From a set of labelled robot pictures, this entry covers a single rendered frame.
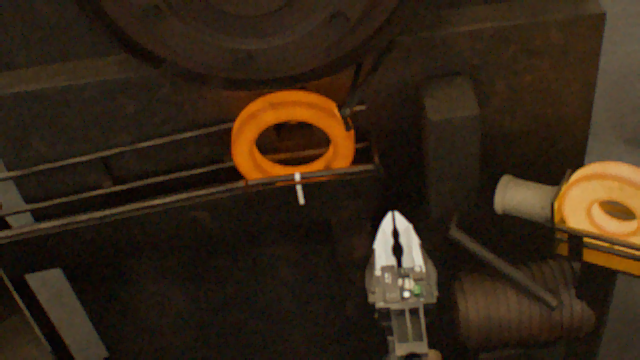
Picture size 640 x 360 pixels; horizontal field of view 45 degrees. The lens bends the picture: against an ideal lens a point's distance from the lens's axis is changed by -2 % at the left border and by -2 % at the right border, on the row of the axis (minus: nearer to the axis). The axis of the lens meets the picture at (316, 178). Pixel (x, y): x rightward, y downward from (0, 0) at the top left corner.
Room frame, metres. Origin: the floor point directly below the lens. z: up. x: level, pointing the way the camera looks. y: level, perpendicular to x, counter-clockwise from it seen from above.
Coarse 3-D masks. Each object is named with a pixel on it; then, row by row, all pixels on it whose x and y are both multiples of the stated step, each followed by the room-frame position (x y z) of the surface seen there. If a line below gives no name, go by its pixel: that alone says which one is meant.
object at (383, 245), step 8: (392, 216) 0.70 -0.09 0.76; (384, 224) 0.69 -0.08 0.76; (392, 224) 0.69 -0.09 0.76; (384, 232) 0.67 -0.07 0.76; (392, 232) 0.69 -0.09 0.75; (376, 240) 0.67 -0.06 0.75; (384, 240) 0.66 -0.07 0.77; (392, 240) 0.67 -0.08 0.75; (376, 248) 0.66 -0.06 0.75; (384, 248) 0.65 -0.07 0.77; (392, 248) 0.67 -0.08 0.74; (376, 256) 0.65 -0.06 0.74; (384, 256) 0.64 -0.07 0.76; (392, 256) 0.65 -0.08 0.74; (376, 264) 0.64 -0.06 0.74; (384, 264) 0.63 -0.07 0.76; (392, 264) 0.64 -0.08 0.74
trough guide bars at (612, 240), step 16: (608, 208) 0.72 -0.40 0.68; (624, 208) 0.71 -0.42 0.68; (560, 224) 0.71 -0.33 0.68; (560, 240) 0.70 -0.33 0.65; (576, 240) 0.69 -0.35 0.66; (592, 240) 0.67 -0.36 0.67; (608, 240) 0.66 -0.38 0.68; (624, 240) 0.65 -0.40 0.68; (576, 256) 0.68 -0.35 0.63; (624, 256) 0.64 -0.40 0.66
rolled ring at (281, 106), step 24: (264, 96) 0.90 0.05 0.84; (288, 96) 0.89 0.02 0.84; (312, 96) 0.89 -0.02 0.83; (240, 120) 0.89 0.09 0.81; (264, 120) 0.88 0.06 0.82; (288, 120) 0.87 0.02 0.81; (312, 120) 0.87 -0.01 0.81; (336, 120) 0.87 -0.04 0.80; (240, 144) 0.88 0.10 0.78; (336, 144) 0.87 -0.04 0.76; (240, 168) 0.88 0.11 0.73; (264, 168) 0.88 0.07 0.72; (288, 168) 0.90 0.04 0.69; (312, 168) 0.89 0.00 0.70
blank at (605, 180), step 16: (576, 176) 0.73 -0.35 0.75; (592, 176) 0.70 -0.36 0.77; (608, 176) 0.69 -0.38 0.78; (624, 176) 0.68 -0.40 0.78; (576, 192) 0.71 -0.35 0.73; (592, 192) 0.70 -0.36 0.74; (608, 192) 0.69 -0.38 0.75; (624, 192) 0.67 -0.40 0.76; (576, 208) 0.71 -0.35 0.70; (592, 208) 0.70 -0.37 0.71; (576, 224) 0.71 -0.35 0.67; (592, 224) 0.69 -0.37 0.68; (608, 224) 0.69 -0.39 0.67; (624, 224) 0.69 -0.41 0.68
